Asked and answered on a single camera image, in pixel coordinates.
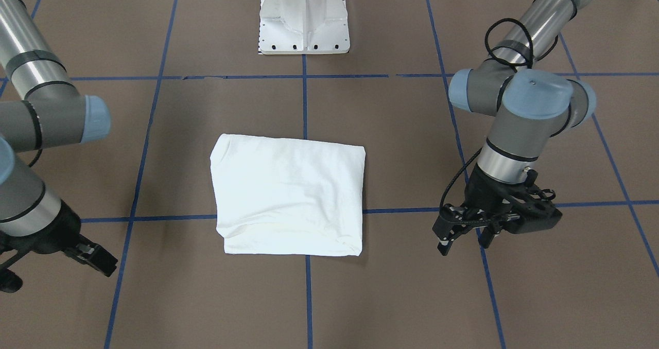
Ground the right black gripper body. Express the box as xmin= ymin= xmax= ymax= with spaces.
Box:
xmin=2 ymin=200 xmax=96 ymax=267

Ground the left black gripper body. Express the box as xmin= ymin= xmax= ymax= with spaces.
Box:
xmin=438 ymin=164 xmax=531 ymax=236

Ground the white long-sleeve printed shirt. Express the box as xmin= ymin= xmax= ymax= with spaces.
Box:
xmin=210 ymin=134 xmax=366 ymax=257

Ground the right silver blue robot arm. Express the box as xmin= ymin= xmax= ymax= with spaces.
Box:
xmin=1 ymin=0 xmax=117 ymax=277

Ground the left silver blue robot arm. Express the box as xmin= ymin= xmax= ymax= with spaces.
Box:
xmin=432 ymin=0 xmax=596 ymax=256

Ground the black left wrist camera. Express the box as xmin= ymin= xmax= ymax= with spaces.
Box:
xmin=502 ymin=170 xmax=562 ymax=234

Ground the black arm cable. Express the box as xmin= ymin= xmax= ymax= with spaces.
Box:
xmin=484 ymin=19 xmax=536 ymax=72

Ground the white camera stand column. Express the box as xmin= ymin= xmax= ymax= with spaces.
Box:
xmin=257 ymin=0 xmax=351 ymax=55

